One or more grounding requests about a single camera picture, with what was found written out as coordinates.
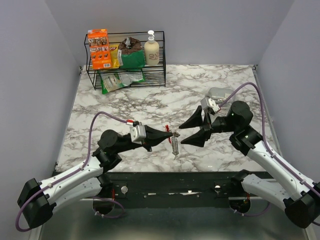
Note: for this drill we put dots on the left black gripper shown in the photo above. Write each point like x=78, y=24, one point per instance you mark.
x=153, y=137

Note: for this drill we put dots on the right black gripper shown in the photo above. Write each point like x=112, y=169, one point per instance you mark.
x=199, y=138

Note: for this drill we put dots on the red carabiner keyring with chain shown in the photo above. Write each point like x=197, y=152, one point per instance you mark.
x=173, y=140

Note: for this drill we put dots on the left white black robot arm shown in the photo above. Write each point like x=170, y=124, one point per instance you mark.
x=39, y=200

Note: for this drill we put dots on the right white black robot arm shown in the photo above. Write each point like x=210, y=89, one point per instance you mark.
x=294, y=193

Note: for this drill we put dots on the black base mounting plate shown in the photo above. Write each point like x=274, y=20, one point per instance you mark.
x=165, y=190

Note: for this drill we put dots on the white green pouch bag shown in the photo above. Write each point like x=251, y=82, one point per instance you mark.
x=128, y=78

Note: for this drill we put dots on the green white snack bag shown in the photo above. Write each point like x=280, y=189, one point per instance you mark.
x=110, y=82

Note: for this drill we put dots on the brown green coffee bag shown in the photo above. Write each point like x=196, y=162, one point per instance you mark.
x=130, y=54

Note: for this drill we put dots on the cream soap pump bottle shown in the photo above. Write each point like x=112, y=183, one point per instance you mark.
x=151, y=50

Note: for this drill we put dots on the yellow snack bag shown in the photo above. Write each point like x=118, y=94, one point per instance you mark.
x=113, y=48

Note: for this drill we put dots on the orange product box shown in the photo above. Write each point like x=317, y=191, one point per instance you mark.
x=99, y=49

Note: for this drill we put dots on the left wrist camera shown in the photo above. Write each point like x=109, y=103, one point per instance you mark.
x=137, y=133

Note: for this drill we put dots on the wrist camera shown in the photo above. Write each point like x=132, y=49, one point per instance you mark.
x=137, y=133
x=209, y=105

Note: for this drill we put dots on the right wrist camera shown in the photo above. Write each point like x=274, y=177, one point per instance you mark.
x=209, y=105

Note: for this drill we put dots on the black wire shelf rack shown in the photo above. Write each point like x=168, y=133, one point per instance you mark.
x=154, y=75

